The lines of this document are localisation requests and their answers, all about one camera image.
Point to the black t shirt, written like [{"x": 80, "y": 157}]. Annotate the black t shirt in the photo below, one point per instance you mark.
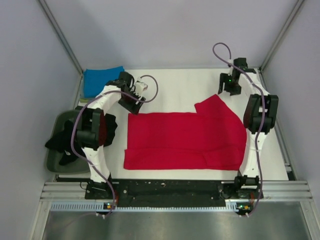
[{"x": 61, "y": 141}]

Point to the red t shirt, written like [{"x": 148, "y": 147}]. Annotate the red t shirt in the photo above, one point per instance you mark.
[{"x": 212, "y": 138}]

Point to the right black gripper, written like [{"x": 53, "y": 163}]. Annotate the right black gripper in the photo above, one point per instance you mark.
[{"x": 223, "y": 78}]

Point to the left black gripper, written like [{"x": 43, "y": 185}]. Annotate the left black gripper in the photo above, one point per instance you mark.
[{"x": 133, "y": 107}]

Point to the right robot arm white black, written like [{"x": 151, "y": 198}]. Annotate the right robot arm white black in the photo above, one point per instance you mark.
[{"x": 242, "y": 91}]

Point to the folded blue t shirt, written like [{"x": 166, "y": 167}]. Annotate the folded blue t shirt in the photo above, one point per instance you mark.
[{"x": 96, "y": 79}]

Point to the grey slotted cable duct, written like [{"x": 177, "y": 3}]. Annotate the grey slotted cable duct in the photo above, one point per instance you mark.
[{"x": 72, "y": 206}]

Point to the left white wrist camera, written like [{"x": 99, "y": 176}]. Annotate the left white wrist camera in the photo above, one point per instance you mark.
[{"x": 140, "y": 87}]

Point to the left aluminium corner post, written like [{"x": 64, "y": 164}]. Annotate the left aluminium corner post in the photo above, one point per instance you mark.
[{"x": 59, "y": 33}]

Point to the right aluminium corner post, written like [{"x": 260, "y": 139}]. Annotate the right aluminium corner post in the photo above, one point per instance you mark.
[{"x": 298, "y": 5}]

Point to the aluminium frame rail front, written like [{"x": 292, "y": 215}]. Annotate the aluminium frame rail front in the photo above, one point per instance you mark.
[{"x": 273, "y": 191}]

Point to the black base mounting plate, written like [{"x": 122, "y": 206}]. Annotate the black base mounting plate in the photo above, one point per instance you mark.
[{"x": 160, "y": 193}]

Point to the aluminium corner post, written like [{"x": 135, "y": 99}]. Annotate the aluminium corner post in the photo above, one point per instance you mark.
[
  {"x": 59, "y": 33},
  {"x": 298, "y": 5}
]

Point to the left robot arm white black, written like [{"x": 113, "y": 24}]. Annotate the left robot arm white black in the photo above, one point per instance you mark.
[{"x": 90, "y": 129}]

